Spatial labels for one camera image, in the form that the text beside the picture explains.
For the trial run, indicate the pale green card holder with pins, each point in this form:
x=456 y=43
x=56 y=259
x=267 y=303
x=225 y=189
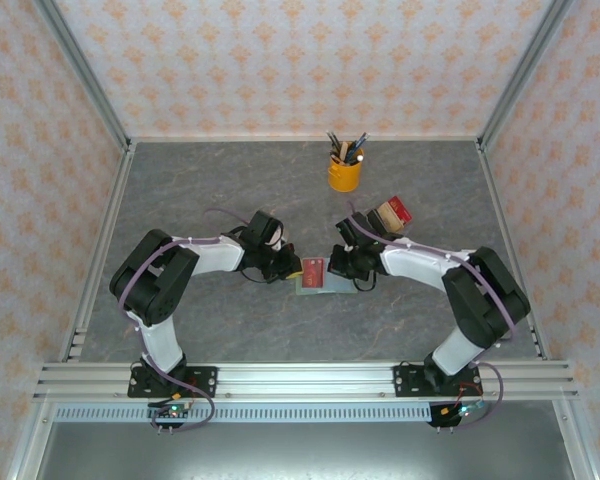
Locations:
x=337 y=286

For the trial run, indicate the red card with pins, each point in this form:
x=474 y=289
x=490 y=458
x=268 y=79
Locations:
x=313 y=274

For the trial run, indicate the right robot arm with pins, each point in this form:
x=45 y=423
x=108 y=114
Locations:
x=455 y=350

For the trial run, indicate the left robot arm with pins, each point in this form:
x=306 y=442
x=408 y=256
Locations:
x=162 y=345

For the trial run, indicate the wooden card box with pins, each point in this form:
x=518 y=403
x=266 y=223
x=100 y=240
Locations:
x=390 y=217

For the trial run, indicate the red card pack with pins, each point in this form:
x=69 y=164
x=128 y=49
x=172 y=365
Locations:
x=401 y=207

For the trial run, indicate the yellow pen cup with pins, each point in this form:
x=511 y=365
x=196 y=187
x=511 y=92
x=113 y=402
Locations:
x=345 y=175

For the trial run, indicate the white-tipped pen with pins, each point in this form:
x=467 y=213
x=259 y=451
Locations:
x=361 y=157

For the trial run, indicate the wooden stick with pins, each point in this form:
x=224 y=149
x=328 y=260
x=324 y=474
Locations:
x=346 y=150

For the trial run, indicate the dark pencil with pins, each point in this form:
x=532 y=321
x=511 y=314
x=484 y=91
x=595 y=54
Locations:
x=332 y=140

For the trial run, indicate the blue pen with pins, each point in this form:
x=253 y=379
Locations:
x=362 y=140

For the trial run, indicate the grey metal panel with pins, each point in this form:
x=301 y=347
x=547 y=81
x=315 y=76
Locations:
x=305 y=455

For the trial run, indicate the long aluminium mounting rail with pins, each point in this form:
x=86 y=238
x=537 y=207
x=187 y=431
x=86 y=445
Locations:
x=305 y=380

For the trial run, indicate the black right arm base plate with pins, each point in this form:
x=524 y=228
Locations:
x=405 y=380

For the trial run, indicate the aluminium rear rail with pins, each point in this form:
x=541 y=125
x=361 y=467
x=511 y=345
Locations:
x=230 y=139

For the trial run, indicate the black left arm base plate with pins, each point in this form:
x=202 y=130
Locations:
x=205 y=380

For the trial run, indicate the aluminium side rail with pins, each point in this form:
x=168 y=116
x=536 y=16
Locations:
x=500 y=200
x=99 y=250

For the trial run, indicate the aluminium upright frame post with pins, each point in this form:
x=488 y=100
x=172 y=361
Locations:
x=524 y=70
x=83 y=70

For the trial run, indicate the aluminium frame leg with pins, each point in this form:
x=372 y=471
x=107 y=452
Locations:
x=577 y=450
x=28 y=450

